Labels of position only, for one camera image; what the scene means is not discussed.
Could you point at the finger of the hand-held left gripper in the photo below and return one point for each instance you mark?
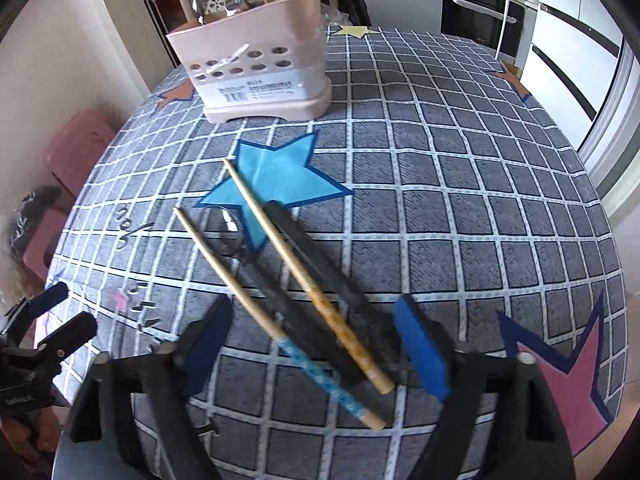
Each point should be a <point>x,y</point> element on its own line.
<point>72,332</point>
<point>50,297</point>

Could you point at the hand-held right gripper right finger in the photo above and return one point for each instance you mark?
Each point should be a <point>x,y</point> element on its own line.
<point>420,350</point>

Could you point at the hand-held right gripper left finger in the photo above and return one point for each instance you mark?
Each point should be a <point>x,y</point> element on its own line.
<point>205,350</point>

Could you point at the yellow patterned wooden chopstick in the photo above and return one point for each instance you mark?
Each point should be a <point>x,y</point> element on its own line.
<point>330,310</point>

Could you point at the blue patterned wooden chopstick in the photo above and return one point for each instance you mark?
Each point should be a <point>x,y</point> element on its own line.
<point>320,374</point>

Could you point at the beige plastic utensil holder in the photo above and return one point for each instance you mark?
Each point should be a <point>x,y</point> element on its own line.
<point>300,25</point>

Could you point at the person's left hand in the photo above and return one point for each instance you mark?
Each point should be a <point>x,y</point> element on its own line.
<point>42,430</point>

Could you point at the black trash bag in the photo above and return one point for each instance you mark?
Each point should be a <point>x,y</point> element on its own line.
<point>30,210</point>

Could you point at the pink plastic stool stack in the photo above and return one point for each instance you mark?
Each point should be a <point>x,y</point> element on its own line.
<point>82,145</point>

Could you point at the grey checked tablecloth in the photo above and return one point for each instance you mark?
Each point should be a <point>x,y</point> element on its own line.
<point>450,185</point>

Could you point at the white refrigerator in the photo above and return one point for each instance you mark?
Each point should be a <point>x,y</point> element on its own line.
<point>575,55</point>

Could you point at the black built-in oven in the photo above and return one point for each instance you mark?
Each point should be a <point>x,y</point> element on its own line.
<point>470,15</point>

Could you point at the crumpled clear plastic wrap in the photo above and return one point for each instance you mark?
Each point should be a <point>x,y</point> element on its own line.
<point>332,15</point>

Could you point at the white sliding door frame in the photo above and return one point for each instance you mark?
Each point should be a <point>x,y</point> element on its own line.
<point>620,135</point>

